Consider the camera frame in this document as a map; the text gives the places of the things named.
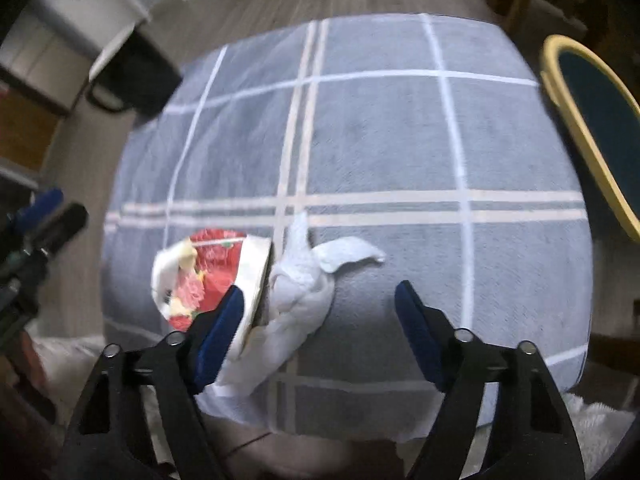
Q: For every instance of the person's left forearm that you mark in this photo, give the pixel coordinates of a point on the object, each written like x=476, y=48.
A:
x=25, y=395

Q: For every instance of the white tissue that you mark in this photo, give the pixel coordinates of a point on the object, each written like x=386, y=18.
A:
x=295, y=300

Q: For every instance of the grey plaid blanket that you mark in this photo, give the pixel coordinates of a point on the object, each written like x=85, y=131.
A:
x=380, y=135

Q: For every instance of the red floral wrapper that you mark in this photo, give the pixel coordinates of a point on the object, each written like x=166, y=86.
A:
x=215, y=265

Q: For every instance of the brown wooden cabinet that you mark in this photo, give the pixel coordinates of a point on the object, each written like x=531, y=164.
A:
x=25, y=130

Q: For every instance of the white fluffy blanket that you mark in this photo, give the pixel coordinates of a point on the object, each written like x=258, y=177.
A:
x=600, y=425

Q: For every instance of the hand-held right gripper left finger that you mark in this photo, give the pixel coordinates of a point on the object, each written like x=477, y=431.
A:
x=220, y=340

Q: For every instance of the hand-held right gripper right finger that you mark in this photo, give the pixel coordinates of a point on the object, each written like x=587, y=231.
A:
x=417, y=335

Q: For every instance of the black mug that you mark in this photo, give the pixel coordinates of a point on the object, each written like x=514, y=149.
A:
x=140, y=80

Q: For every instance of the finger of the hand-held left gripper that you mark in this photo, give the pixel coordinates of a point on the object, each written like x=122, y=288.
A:
x=65, y=225
x=40, y=207

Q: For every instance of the yellow-rimmed waste bin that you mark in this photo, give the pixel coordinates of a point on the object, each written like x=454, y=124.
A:
x=600, y=105

